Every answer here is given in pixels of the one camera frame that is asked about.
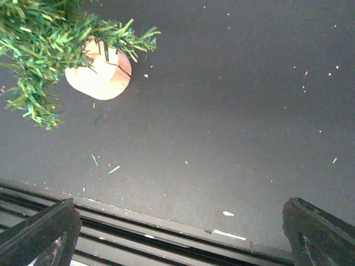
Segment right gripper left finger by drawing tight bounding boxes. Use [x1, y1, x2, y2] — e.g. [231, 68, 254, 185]
[1, 198, 82, 265]

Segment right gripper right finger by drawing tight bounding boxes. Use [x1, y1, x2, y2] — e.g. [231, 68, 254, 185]
[282, 197, 354, 265]

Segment small green christmas tree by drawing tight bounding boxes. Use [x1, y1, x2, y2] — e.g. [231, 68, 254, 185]
[1, 1, 158, 130]

